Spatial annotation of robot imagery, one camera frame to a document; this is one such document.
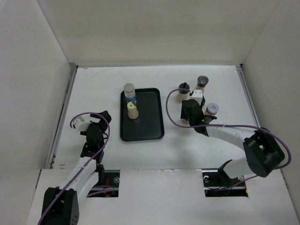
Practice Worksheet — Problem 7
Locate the black knob cap bottle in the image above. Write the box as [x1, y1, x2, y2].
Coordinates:
[177, 82, 190, 102]

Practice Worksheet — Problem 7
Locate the yellow cap spice bottle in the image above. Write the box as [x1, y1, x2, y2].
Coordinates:
[127, 101, 139, 120]

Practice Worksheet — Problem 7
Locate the tall blue label bottle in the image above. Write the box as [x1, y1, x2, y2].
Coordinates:
[123, 83, 136, 104]

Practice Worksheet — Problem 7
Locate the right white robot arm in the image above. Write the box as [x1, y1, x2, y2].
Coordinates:
[181, 99, 285, 186]

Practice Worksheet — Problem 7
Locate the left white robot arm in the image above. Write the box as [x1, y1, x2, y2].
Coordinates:
[38, 111, 112, 225]

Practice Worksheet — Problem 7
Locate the white lid red label jar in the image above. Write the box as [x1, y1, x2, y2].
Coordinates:
[204, 103, 219, 116]

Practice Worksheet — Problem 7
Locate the black flat cap bottle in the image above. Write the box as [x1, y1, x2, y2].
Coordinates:
[194, 75, 209, 94]

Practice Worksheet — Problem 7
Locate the black rectangular plastic tray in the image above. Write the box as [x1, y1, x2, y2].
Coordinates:
[120, 88, 165, 142]

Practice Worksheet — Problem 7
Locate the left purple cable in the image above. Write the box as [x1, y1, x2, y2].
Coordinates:
[38, 112, 117, 225]

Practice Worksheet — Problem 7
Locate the purple cable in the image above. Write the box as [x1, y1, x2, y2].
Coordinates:
[38, 112, 117, 225]
[165, 88, 293, 188]

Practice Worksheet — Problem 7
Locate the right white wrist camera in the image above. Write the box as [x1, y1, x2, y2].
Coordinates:
[190, 90, 205, 105]

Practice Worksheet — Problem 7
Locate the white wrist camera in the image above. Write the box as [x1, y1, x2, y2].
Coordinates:
[190, 90, 205, 105]
[71, 116, 91, 132]

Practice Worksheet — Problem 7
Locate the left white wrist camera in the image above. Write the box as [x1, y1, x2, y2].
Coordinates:
[71, 116, 91, 132]

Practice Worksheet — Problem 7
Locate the left aluminium table rail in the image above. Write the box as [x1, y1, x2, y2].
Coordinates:
[45, 63, 78, 169]

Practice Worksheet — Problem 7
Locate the aluminium table rail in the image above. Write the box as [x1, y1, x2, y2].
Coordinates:
[236, 64, 261, 127]
[45, 63, 78, 169]

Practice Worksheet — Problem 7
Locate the right aluminium table rail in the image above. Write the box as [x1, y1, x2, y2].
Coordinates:
[236, 64, 261, 127]

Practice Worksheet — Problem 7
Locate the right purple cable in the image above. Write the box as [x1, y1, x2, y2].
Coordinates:
[165, 88, 293, 188]

